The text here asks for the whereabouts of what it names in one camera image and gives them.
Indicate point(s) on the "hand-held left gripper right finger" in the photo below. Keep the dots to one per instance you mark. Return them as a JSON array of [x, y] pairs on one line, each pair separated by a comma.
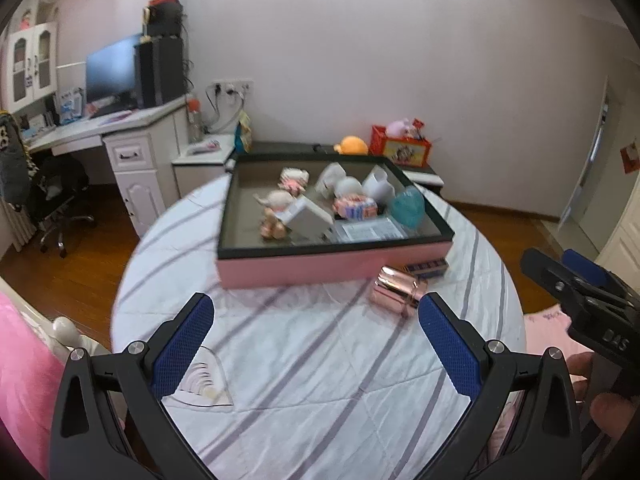
[[450, 345]]

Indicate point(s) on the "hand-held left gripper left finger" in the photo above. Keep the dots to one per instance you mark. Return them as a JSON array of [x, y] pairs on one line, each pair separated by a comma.
[[182, 345]]

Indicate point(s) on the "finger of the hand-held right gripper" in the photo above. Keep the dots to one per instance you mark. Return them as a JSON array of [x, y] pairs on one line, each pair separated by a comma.
[[585, 265], [550, 275]]

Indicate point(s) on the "rose gold metal cylinder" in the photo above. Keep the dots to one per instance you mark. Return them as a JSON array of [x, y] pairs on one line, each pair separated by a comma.
[[395, 287]]

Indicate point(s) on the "pink box with dark rim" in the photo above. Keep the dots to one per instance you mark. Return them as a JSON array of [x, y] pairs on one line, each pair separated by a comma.
[[325, 267]]

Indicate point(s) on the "round-headed doll figurine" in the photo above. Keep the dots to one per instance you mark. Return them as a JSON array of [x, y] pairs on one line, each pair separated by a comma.
[[277, 201]]

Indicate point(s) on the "person's right hand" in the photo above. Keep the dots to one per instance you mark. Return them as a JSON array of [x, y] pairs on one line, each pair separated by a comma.
[[610, 412]]

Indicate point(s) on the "white door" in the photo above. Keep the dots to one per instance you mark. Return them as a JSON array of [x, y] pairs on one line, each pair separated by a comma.
[[592, 170], [625, 245]]

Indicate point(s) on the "pink printed quilt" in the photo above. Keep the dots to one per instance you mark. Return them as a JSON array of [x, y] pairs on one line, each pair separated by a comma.
[[545, 330]]

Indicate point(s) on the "small striped box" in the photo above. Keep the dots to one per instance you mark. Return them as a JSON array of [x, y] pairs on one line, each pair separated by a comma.
[[427, 267]]

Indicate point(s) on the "clear plastic case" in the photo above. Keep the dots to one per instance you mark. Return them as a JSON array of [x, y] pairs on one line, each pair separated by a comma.
[[370, 232]]

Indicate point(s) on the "pale peach figurine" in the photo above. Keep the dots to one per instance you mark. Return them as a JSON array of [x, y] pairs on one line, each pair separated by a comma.
[[272, 227]]

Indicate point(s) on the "white desk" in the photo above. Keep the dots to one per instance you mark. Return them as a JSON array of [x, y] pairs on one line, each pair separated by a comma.
[[145, 200]]

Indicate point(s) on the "black and white low cabinet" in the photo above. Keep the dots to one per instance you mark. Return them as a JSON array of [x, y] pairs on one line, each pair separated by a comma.
[[425, 177]]

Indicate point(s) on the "pink pillow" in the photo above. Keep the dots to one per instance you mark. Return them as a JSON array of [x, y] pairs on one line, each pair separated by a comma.
[[25, 385]]

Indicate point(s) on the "small white cabinet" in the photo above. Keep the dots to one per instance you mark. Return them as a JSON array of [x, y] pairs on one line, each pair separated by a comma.
[[200, 180]]

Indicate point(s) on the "pink packet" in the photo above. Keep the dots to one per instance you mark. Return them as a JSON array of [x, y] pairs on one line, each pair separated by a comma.
[[355, 207]]

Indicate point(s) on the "white cube adapter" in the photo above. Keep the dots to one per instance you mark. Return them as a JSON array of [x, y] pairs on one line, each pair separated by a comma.
[[310, 220]]

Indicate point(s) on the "white round cap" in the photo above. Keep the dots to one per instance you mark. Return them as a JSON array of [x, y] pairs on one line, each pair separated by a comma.
[[350, 189]]

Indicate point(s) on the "red crate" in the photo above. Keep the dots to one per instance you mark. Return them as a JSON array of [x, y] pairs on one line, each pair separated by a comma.
[[405, 152]]

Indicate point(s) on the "pink and white figurine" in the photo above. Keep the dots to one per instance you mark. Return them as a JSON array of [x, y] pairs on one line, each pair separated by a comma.
[[294, 180]]

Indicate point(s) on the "small packets on cabinet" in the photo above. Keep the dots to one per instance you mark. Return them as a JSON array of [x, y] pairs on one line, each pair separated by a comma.
[[205, 146]]

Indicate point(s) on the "white radiator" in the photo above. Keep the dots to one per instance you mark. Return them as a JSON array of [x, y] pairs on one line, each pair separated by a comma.
[[17, 225]]

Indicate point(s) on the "black office chair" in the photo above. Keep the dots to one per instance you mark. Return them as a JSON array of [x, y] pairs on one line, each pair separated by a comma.
[[55, 185]]

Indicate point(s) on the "pink plush toy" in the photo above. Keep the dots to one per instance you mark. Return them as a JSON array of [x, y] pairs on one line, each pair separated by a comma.
[[397, 128]]

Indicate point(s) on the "clear bottle with orange cap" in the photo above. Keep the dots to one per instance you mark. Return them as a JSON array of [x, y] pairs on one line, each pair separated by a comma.
[[195, 125]]

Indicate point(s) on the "orange octopus plush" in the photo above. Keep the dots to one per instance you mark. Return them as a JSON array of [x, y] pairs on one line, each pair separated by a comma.
[[352, 145]]

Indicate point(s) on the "yellow snack bag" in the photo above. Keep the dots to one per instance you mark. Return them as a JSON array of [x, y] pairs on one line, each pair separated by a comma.
[[245, 127]]

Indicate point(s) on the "grey skull hoodie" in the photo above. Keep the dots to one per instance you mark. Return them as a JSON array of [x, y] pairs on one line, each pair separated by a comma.
[[12, 160]]

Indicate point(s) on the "blue and white box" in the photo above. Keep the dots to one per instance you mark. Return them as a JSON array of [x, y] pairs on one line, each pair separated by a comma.
[[70, 105]]

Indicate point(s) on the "black computer tower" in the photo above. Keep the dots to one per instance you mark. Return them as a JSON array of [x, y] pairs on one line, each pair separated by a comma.
[[160, 70]]

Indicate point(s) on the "black computer monitor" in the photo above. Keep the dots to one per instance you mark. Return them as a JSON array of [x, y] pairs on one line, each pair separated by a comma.
[[110, 72]]

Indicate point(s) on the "white hutch cabinet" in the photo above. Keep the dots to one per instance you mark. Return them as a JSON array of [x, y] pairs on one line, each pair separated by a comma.
[[35, 65]]

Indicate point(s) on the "black speaker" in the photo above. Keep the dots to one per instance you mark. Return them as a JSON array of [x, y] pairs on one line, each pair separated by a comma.
[[165, 20]]

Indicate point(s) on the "small pink toy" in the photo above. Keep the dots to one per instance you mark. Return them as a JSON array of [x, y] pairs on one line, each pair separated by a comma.
[[25, 21]]

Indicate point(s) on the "red wall decoration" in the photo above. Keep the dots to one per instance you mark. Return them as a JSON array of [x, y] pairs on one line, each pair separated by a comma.
[[631, 157]]

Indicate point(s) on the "white bed frame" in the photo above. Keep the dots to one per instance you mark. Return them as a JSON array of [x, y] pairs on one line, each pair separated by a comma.
[[65, 330]]

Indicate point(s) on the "white wall outlet strip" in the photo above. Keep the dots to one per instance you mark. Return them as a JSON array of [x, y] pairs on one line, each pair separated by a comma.
[[235, 83]]

